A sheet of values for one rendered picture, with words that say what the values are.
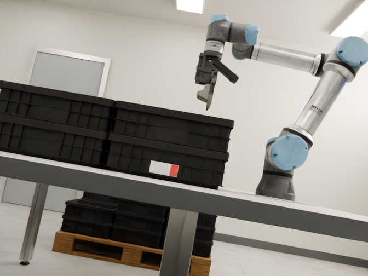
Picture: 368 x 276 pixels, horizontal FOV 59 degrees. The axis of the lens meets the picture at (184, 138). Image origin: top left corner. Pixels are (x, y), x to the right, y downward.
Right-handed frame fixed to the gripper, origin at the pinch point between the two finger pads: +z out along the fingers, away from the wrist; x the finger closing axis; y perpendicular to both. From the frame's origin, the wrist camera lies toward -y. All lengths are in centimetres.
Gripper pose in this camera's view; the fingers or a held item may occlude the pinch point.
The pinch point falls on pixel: (209, 106)
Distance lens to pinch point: 125.9
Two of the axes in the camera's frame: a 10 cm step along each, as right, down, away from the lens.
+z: -1.8, 9.8, -0.4
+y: -9.8, -1.8, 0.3
